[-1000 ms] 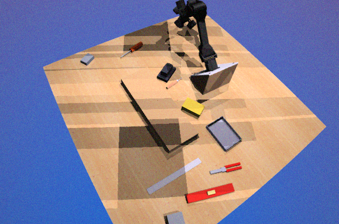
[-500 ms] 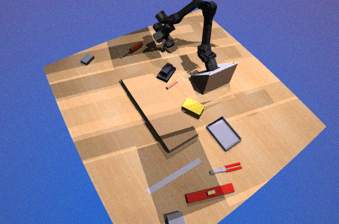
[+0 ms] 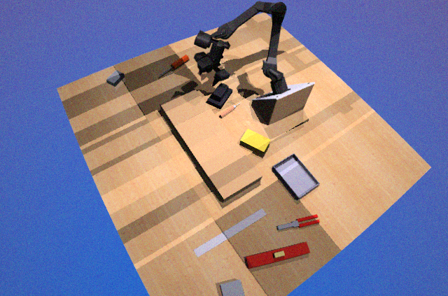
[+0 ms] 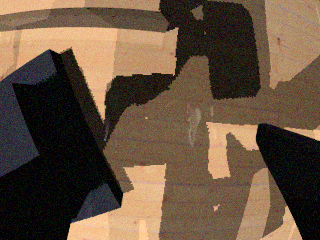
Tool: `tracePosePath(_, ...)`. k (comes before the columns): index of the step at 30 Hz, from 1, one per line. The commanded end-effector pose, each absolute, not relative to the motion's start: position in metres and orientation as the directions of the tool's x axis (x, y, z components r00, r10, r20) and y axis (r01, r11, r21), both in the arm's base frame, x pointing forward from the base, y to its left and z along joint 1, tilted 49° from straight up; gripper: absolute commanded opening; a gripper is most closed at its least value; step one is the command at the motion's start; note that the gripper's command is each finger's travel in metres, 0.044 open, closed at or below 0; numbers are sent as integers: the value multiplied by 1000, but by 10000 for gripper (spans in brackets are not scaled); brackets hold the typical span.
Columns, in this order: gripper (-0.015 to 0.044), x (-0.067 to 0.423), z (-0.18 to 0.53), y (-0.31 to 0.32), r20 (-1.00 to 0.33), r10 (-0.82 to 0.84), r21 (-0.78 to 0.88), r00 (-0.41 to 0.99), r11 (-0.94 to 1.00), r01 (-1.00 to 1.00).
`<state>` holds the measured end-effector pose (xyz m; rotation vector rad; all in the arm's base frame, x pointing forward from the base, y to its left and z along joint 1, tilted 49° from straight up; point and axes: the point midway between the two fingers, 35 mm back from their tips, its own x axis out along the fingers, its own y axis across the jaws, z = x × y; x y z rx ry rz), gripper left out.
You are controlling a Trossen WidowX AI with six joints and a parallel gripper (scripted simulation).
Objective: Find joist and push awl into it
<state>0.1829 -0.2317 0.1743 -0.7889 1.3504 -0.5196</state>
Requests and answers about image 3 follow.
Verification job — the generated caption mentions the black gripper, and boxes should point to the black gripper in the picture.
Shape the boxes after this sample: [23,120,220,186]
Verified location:
[194,52,230,86]

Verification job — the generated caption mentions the orange-handled awl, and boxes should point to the orange-handled awl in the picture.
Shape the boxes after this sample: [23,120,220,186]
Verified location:
[160,55,189,76]

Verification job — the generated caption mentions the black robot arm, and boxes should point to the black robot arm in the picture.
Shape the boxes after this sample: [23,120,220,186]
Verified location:
[194,1,291,95]

